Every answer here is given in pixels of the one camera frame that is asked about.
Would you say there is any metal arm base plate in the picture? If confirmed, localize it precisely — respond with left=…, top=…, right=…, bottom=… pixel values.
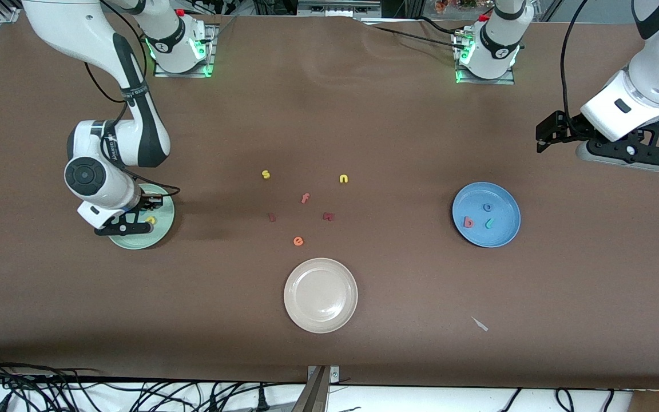
left=154, top=23, right=217, bottom=78
left=455, top=29, right=516, bottom=85

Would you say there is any beige plate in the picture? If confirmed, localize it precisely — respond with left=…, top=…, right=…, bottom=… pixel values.
left=284, top=257, right=359, bottom=334

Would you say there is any orange decoration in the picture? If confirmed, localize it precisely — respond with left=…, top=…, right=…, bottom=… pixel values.
left=435, top=0, right=479, bottom=14

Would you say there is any silver metal bracket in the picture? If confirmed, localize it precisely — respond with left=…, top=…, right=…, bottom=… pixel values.
left=307, top=365, right=340, bottom=383

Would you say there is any blue plate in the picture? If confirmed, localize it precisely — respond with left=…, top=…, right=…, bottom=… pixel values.
left=452, top=182, right=522, bottom=248

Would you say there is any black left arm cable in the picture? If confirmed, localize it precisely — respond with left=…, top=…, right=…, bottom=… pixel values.
left=559, top=0, right=590, bottom=118

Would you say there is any grey metal frame equipment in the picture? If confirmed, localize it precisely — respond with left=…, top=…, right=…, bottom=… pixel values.
left=298, top=0, right=382, bottom=18

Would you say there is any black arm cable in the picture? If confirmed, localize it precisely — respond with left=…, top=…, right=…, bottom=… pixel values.
left=559, top=0, right=590, bottom=118
left=84, top=0, right=181, bottom=199

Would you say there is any black cable on table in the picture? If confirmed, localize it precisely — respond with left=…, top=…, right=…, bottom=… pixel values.
left=361, top=21, right=463, bottom=50

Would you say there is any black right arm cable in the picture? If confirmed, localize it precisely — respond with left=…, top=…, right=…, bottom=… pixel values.
left=84, top=0, right=181, bottom=199

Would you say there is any green plate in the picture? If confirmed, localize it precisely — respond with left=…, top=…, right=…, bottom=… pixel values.
left=106, top=183, right=175, bottom=250

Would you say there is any brown table cover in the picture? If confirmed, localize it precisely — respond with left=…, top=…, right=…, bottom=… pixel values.
left=0, top=10, right=659, bottom=390

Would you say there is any dark metal beam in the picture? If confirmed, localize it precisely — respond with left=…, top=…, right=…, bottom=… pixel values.
left=292, top=366, right=330, bottom=412

